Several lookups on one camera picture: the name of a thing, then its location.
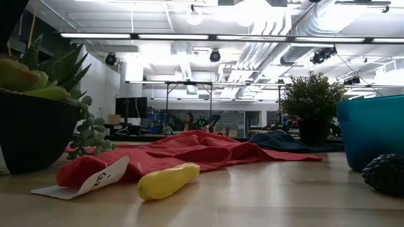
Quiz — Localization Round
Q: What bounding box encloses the dark pine cone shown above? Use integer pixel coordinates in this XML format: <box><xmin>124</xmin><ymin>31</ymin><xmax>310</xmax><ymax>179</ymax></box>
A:
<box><xmin>362</xmin><ymin>153</ymin><xmax>404</xmax><ymax>196</ymax></box>

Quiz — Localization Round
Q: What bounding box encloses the teal plastic tupperware container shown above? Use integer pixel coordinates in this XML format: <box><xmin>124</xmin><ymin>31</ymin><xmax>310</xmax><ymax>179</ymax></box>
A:
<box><xmin>336</xmin><ymin>94</ymin><xmax>404</xmax><ymax>173</ymax></box>

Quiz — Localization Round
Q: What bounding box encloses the person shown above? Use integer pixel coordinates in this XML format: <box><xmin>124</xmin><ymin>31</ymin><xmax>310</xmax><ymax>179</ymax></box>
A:
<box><xmin>181</xmin><ymin>112</ymin><xmax>197</xmax><ymax>132</ymax></box>

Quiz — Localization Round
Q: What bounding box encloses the red cloth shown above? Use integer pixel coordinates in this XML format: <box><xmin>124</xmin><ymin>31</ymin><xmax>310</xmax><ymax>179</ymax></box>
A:
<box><xmin>56</xmin><ymin>130</ymin><xmax>323</xmax><ymax>189</ymax></box>

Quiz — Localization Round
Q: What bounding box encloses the black computer monitor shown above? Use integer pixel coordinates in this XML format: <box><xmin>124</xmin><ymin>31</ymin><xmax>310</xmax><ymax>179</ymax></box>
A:
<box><xmin>115</xmin><ymin>96</ymin><xmax>148</xmax><ymax>119</ymax></box>

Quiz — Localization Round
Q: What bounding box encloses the yellow toy squash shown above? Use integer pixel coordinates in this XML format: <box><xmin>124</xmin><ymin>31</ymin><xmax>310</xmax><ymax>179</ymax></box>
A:
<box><xmin>136</xmin><ymin>162</ymin><xmax>201</xmax><ymax>201</ymax></box>

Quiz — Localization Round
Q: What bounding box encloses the overhead light bar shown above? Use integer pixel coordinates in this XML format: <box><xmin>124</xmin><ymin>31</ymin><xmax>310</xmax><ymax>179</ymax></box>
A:
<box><xmin>59</xmin><ymin>32</ymin><xmax>404</xmax><ymax>44</ymax></box>

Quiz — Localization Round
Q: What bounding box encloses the white globe ceiling lamp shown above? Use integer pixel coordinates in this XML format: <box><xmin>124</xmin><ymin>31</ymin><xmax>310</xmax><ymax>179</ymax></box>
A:
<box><xmin>186</xmin><ymin>4</ymin><xmax>203</xmax><ymax>26</ymax></box>

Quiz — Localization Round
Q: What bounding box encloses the navy blue cloth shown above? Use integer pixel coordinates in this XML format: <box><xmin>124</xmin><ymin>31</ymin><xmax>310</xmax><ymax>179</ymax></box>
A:
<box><xmin>249</xmin><ymin>131</ymin><xmax>345</xmax><ymax>154</ymax></box>

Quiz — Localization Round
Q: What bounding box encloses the bushy green potted plant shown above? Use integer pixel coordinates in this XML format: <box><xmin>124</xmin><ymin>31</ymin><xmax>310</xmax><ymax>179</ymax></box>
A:
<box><xmin>280</xmin><ymin>71</ymin><xmax>348</xmax><ymax>146</ymax></box>

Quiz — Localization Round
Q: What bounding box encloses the large black ceiling spotlight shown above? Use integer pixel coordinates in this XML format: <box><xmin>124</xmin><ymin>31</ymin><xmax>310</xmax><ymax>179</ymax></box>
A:
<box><xmin>310</xmin><ymin>46</ymin><xmax>338</xmax><ymax>66</ymax></box>

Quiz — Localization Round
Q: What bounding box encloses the succulent plant in black pot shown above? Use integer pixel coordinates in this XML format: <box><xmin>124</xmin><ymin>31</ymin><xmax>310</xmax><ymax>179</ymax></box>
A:
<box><xmin>0</xmin><ymin>34</ymin><xmax>117</xmax><ymax>176</ymax></box>

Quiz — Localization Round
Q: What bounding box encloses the black overhead bar fixture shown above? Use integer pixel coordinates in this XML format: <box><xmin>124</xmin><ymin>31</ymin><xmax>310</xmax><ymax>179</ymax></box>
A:
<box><xmin>334</xmin><ymin>0</ymin><xmax>392</xmax><ymax>14</ymax></box>

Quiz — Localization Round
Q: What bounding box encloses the black background workstation frame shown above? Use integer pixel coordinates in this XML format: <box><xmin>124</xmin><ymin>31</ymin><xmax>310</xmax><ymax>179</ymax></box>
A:
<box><xmin>125</xmin><ymin>80</ymin><xmax>287</xmax><ymax>127</ymax></box>

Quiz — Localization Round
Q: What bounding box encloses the yellow cable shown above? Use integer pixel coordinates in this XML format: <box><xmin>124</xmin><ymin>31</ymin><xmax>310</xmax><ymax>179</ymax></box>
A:
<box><xmin>27</xmin><ymin>0</ymin><xmax>36</xmax><ymax>49</ymax></box>

